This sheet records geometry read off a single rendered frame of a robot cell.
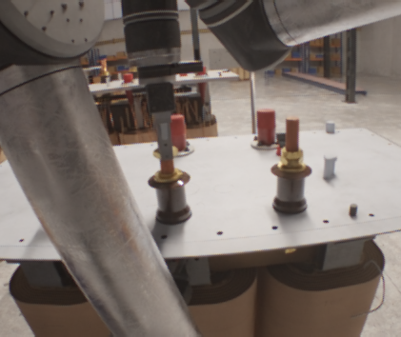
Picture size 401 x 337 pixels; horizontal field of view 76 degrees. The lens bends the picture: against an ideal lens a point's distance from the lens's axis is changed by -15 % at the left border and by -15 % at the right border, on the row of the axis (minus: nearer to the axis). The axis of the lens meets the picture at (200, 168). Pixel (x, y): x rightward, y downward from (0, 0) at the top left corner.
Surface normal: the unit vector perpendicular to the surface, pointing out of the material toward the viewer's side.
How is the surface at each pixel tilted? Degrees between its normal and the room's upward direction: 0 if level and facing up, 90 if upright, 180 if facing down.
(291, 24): 119
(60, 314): 90
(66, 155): 81
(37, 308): 90
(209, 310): 90
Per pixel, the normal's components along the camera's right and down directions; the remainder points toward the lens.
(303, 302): -0.33, 0.38
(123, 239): 0.74, -0.01
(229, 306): 0.35, 0.32
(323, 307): 0.01, 0.37
